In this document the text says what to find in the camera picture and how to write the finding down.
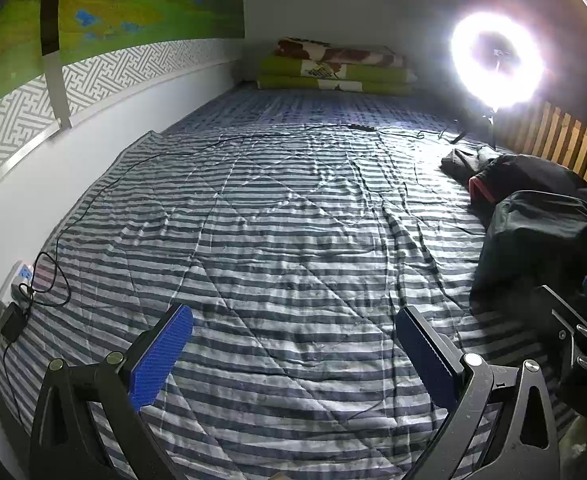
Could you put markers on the brown and white folded blanket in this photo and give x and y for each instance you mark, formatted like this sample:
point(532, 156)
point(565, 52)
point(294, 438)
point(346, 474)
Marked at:
point(343, 53)

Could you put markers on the black folded cloth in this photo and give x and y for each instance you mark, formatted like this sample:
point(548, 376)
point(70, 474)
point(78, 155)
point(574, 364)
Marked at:
point(461, 162)

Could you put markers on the green landscape wall poster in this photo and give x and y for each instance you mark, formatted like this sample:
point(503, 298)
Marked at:
point(148, 0)

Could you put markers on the striped quilted blanket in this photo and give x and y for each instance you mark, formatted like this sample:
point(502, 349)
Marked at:
point(298, 220)

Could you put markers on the white power strip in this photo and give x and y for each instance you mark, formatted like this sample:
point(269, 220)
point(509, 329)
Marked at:
point(20, 277)

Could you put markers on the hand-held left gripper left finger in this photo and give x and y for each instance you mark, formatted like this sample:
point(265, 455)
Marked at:
point(163, 355)

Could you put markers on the black power adapter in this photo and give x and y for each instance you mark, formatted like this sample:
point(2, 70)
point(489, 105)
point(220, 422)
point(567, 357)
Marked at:
point(14, 322)

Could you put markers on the black jacket with red lining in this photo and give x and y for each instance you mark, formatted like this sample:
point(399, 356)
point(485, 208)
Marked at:
point(528, 175)

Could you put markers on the wooden slatted bed rail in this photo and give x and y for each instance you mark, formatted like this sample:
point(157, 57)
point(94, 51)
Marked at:
point(563, 137)

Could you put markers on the large black garment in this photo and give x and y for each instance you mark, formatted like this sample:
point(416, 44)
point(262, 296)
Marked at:
point(538, 240)

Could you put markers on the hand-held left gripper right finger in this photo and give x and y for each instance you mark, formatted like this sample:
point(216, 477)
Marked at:
point(426, 355)

